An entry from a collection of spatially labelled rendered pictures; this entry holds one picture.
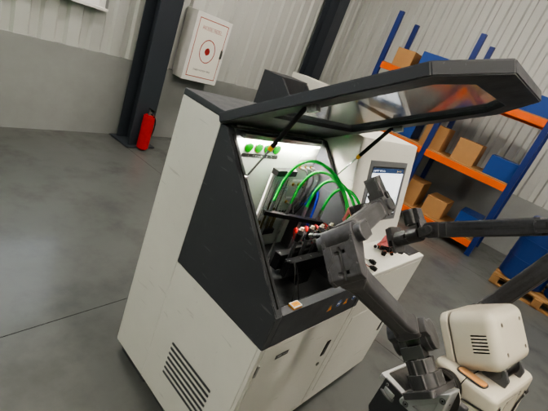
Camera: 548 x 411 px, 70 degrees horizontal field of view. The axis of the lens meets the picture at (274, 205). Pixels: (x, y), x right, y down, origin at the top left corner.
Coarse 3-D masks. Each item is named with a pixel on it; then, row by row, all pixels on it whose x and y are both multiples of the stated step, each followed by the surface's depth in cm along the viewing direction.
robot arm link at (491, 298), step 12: (540, 264) 114; (516, 276) 119; (528, 276) 116; (540, 276) 114; (504, 288) 121; (516, 288) 118; (528, 288) 116; (480, 300) 126; (492, 300) 123; (504, 300) 121; (516, 300) 121
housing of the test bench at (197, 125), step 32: (192, 96) 162; (224, 96) 179; (192, 128) 163; (256, 128) 166; (192, 160) 164; (160, 192) 181; (192, 192) 165; (160, 224) 182; (160, 256) 183; (160, 288) 185; (128, 320) 206; (128, 352) 208
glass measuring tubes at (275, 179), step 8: (280, 168) 184; (288, 168) 189; (272, 176) 183; (280, 176) 182; (272, 184) 184; (288, 184) 191; (264, 192) 186; (272, 192) 189; (280, 192) 190; (264, 200) 188; (280, 200) 195; (264, 208) 188; (264, 216) 193; (272, 224) 200; (264, 232) 197
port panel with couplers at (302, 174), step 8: (304, 160) 195; (304, 168) 194; (312, 168) 200; (296, 176) 198; (304, 176) 203; (296, 184) 202; (304, 184) 205; (288, 192) 200; (288, 200) 204; (280, 208) 202
